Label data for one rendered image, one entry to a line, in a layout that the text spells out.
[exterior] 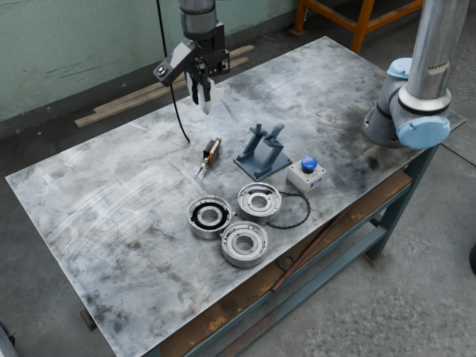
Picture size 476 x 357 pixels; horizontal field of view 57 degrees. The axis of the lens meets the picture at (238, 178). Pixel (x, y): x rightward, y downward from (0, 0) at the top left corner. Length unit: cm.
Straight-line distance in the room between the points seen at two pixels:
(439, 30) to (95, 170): 86
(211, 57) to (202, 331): 68
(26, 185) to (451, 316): 165
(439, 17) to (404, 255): 134
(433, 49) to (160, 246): 72
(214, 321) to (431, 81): 78
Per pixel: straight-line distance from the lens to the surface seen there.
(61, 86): 259
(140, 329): 93
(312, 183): 111
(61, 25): 244
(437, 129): 112
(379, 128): 130
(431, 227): 227
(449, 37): 101
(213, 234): 99
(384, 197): 153
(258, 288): 124
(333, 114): 138
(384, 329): 191
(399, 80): 121
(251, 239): 99
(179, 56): 98
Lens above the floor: 165
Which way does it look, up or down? 48 degrees down
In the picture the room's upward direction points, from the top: 4 degrees clockwise
